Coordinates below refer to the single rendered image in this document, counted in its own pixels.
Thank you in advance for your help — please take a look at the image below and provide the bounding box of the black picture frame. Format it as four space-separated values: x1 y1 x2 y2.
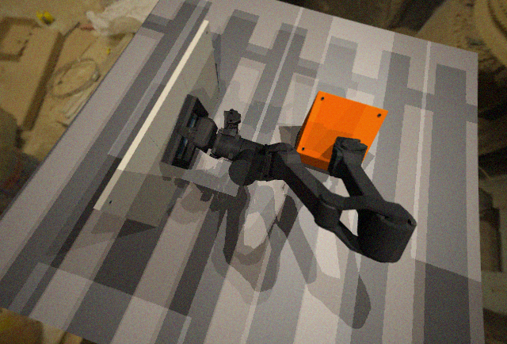
161 94 209 170

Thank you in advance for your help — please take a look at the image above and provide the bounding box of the dark grey flat panel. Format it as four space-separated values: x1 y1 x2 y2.
93 20 219 227

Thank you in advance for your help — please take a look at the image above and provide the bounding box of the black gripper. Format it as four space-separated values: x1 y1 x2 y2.
177 117 244 161

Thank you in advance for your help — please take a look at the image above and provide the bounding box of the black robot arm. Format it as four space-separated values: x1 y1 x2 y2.
228 136 417 263

